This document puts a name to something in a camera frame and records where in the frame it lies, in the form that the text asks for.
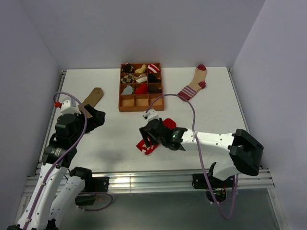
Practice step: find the beige brown striped rolled sock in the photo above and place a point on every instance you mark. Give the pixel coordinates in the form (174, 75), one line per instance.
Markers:
(141, 78)

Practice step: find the black box under rail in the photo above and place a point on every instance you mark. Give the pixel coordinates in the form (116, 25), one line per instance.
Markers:
(85, 200)

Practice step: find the orange wooden compartment tray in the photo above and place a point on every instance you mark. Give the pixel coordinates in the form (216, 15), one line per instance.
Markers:
(140, 102)

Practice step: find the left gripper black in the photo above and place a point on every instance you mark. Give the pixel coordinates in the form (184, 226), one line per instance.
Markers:
(97, 119)

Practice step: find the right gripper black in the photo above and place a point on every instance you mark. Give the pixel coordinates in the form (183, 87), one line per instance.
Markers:
(145, 133)

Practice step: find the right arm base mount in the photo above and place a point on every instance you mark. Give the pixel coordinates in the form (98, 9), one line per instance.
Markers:
(199, 182)

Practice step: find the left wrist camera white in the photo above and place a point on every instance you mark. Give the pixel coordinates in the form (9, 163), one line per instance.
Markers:
(67, 106)

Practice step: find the red white striped rolled sock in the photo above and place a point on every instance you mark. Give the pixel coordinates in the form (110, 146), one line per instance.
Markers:
(152, 68)

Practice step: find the dark brown black rolled sock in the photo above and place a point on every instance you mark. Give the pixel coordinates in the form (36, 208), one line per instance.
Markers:
(152, 89)

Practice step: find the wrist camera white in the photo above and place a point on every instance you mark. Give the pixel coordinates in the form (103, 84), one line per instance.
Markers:
(150, 115)
(67, 106)

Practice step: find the checkered rolled sock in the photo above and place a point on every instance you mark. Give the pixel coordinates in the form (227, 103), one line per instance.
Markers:
(127, 79)

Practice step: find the yellow rolled sock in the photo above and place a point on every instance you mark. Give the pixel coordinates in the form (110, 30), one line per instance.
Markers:
(142, 69)

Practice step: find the light blue rolled sock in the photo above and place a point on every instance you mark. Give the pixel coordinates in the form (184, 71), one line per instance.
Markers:
(128, 90)

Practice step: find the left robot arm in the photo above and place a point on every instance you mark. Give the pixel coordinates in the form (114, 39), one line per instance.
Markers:
(47, 205)

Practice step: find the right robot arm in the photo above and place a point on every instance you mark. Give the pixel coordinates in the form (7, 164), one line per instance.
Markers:
(236, 152)

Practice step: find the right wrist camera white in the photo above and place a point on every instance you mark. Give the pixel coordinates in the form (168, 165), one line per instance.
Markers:
(150, 115)

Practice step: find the beige maroon striped sock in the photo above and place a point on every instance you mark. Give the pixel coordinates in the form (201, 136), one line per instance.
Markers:
(197, 84)

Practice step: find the aluminium front rail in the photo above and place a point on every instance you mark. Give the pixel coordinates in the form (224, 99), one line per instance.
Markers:
(172, 181)

